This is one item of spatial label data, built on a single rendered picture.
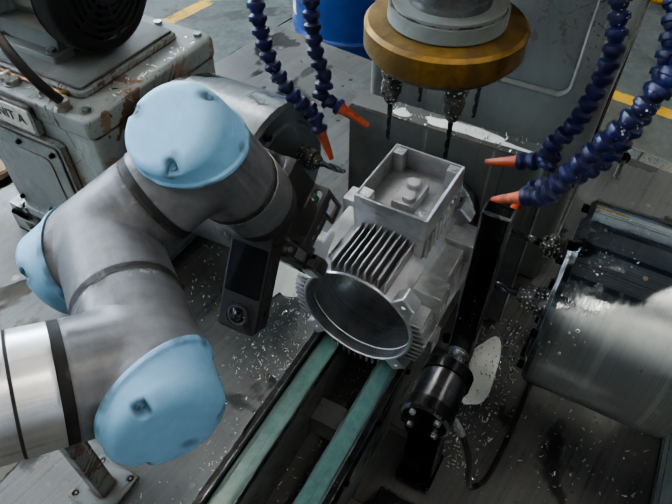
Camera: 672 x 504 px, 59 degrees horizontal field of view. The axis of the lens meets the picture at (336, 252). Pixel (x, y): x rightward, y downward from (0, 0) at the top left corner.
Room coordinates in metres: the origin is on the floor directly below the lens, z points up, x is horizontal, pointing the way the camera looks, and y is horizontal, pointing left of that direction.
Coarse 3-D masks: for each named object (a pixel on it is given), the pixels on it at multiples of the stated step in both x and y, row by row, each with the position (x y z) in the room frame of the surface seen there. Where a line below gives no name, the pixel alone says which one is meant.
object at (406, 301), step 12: (468, 204) 0.59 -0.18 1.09; (456, 216) 0.58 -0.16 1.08; (468, 216) 0.57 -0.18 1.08; (408, 288) 0.44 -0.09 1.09; (396, 300) 0.43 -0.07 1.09; (408, 300) 0.43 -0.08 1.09; (420, 300) 0.44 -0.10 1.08; (408, 312) 0.42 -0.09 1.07; (312, 324) 0.49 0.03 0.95; (396, 360) 0.42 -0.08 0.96; (408, 360) 0.43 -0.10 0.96
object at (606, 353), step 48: (528, 240) 0.55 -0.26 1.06; (576, 240) 0.48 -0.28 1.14; (624, 240) 0.45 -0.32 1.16; (528, 288) 0.45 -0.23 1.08; (576, 288) 0.41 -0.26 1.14; (624, 288) 0.40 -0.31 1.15; (528, 336) 0.44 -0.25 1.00; (576, 336) 0.37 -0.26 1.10; (624, 336) 0.36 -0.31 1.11; (576, 384) 0.35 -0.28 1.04; (624, 384) 0.33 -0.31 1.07
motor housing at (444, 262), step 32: (352, 224) 0.58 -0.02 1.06; (448, 224) 0.57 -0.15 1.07; (352, 256) 0.48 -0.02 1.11; (384, 256) 0.49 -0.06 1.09; (416, 256) 0.50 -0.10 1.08; (448, 256) 0.52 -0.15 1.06; (320, 288) 0.52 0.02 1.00; (352, 288) 0.55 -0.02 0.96; (384, 288) 0.44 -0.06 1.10; (320, 320) 0.49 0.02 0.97; (352, 320) 0.50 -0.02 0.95; (384, 320) 0.50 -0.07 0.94; (416, 320) 0.42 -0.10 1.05; (384, 352) 0.44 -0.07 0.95; (416, 352) 0.41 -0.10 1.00
